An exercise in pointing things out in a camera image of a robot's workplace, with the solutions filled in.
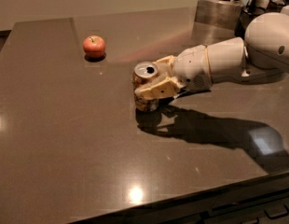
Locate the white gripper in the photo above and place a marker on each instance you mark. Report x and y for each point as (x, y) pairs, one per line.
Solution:
(191, 66)

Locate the orange soda can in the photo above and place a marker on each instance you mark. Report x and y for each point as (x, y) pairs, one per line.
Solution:
(143, 73)

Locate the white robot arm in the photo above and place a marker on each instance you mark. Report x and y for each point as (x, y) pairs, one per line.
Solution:
(261, 56)

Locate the steel snack dispenser base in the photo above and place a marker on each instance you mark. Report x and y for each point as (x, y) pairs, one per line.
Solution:
(223, 14)

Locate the red apple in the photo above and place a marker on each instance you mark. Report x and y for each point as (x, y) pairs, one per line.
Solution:
(94, 46)

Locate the black wire basket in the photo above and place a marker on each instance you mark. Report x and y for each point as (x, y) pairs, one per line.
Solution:
(248, 13)

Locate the black drawer handle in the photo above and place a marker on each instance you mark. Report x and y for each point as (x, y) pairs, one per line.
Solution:
(277, 211)

